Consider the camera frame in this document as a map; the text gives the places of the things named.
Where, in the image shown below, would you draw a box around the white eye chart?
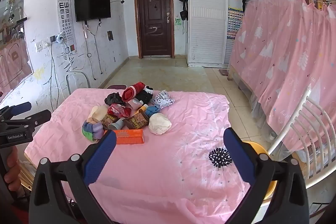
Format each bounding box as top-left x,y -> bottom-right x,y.
57,0 -> 77,54

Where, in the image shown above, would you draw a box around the pink printed bed curtain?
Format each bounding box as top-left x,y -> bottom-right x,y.
227,0 -> 336,151

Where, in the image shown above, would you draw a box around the grey paper cup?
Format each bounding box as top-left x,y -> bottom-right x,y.
108,118 -> 125,131

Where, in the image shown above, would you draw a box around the cream bottle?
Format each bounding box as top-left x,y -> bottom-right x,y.
88,105 -> 109,122

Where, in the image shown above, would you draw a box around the black plastic bag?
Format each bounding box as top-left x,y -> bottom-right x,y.
104,92 -> 126,106

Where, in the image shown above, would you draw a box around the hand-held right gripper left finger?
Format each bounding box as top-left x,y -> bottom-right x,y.
29,130 -> 126,224

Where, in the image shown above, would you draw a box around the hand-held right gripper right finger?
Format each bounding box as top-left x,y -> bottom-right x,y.
223,127 -> 310,224

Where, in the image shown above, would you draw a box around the brown snack packet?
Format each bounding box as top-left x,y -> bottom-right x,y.
101,114 -> 120,128
123,112 -> 150,129

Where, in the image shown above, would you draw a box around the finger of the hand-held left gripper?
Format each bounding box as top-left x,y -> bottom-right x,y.
0,102 -> 32,122
5,110 -> 51,128

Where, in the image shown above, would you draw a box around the wall mirror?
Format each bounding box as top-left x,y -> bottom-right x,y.
0,0 -> 33,98

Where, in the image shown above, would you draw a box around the pink white bottle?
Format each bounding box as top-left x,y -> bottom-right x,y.
128,98 -> 143,110

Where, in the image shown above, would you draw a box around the dark brown door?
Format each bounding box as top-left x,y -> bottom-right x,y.
134,0 -> 175,59

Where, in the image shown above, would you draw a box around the colourful chart poster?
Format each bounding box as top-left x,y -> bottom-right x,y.
227,6 -> 243,39

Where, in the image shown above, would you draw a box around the pink floral tablecloth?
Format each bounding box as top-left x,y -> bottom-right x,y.
24,88 -> 252,224

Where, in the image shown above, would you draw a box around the orange plastic bucket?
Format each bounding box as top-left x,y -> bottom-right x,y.
241,141 -> 279,201

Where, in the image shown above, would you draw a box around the person's left hand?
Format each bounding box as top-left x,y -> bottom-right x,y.
5,147 -> 20,191

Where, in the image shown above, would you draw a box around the grey metal chair frame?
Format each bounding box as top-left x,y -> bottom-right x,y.
66,72 -> 91,94

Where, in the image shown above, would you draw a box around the black white plush cloth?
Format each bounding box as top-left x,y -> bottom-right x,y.
135,86 -> 154,105

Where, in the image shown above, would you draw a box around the red plastic bag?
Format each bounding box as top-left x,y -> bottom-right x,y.
107,104 -> 132,119

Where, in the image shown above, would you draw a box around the orange box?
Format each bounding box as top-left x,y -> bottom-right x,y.
104,129 -> 145,145

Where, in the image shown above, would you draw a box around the black wall television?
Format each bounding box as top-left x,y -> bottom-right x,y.
74,0 -> 111,22

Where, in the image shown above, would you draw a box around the green purple socks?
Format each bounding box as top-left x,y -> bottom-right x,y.
82,120 -> 104,142

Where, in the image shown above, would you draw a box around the red cloth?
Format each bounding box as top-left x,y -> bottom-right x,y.
121,81 -> 146,102

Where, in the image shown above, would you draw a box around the blue cloth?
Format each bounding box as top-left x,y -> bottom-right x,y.
144,106 -> 160,117

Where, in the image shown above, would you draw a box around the white crumpled plastic bag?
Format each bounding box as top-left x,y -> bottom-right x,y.
148,113 -> 172,135

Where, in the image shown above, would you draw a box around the white metal chair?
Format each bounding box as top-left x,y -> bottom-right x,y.
266,88 -> 336,188

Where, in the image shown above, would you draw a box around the white printed plastic bag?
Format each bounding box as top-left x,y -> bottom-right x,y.
150,90 -> 176,109

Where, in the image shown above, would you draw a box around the white louvred wardrobe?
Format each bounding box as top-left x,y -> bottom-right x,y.
188,0 -> 244,68

